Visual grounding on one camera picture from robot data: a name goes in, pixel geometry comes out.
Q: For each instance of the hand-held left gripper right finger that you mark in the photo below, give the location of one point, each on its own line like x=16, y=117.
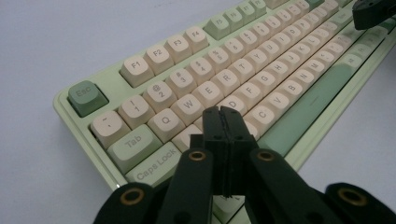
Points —
x=239, y=133

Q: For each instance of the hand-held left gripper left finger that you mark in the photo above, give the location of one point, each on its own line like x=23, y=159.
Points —
x=216, y=133

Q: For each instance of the green and cream keyboard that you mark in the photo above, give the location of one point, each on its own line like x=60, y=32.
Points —
x=186, y=105

